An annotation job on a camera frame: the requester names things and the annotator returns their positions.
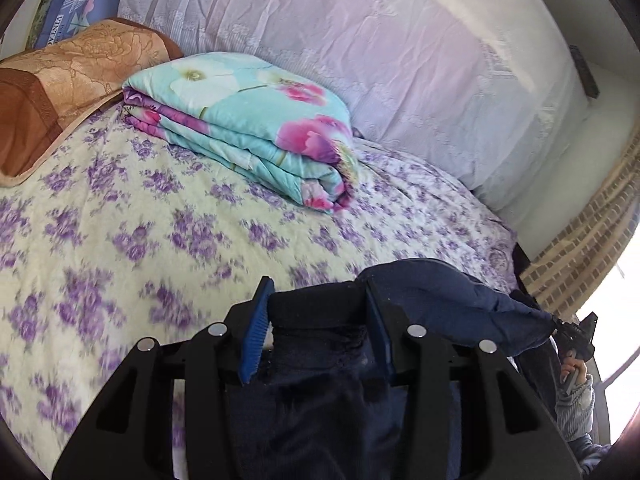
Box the navy blue pants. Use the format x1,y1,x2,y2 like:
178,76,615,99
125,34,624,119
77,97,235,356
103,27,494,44
227,258,558,480

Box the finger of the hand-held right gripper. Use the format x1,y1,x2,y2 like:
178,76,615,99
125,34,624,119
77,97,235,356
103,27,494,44
551,311,599,362

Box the person's right hand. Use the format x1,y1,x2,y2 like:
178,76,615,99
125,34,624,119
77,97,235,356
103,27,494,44
559,359,587,393

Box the green patterned cloth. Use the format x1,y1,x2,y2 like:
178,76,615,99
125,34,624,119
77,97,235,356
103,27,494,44
27,0,68,48

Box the purple floral bed sheet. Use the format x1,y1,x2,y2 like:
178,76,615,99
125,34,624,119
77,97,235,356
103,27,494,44
0,110,518,480

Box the blue patterned pillow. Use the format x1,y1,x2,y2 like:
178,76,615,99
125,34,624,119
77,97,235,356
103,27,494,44
39,0,136,51

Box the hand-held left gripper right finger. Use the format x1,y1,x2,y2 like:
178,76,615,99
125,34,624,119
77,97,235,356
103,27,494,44
365,280,583,480

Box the person's right forearm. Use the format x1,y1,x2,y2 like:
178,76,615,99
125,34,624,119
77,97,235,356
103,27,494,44
554,374,613,471

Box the white lace cloth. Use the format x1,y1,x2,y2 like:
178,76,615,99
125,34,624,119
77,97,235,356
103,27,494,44
117,0,598,206

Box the folded turquoise floral quilt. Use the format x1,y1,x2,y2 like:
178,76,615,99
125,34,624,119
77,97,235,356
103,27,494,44
122,52,362,215

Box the brown floral pillow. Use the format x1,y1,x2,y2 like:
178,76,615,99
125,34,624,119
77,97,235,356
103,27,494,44
0,17,185,187

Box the dark remote control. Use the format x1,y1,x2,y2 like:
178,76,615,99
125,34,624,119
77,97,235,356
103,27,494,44
569,45,600,100

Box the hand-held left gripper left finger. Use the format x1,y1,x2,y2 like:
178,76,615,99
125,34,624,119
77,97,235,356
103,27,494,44
52,276,277,480

